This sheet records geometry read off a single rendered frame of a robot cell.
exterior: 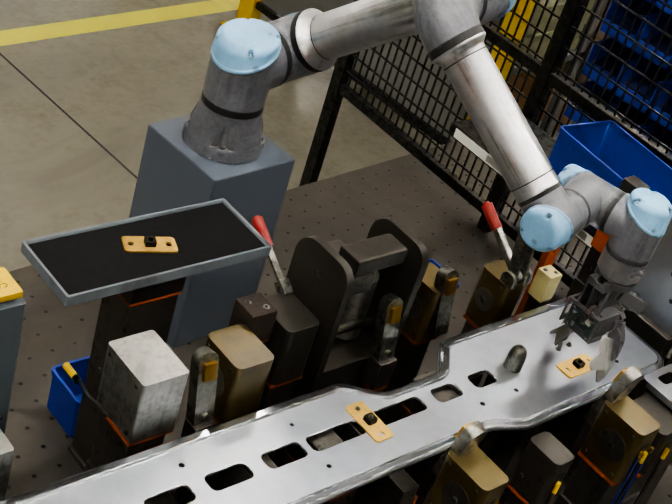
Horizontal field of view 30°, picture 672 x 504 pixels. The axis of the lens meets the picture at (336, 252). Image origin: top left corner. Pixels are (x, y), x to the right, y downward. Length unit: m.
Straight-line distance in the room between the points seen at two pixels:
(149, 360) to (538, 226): 0.63
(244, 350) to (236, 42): 0.59
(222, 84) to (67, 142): 2.13
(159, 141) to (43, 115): 2.13
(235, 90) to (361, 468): 0.73
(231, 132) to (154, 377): 0.64
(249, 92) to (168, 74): 2.63
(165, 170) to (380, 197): 0.90
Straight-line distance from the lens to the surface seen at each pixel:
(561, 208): 1.99
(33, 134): 4.34
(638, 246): 2.08
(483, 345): 2.24
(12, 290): 1.81
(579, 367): 2.28
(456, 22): 1.98
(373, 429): 1.98
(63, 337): 2.45
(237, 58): 2.21
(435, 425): 2.03
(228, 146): 2.29
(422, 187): 3.21
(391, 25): 2.19
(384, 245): 2.04
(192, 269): 1.91
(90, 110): 4.53
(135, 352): 1.82
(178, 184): 2.32
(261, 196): 2.36
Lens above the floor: 2.30
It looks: 34 degrees down
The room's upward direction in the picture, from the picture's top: 18 degrees clockwise
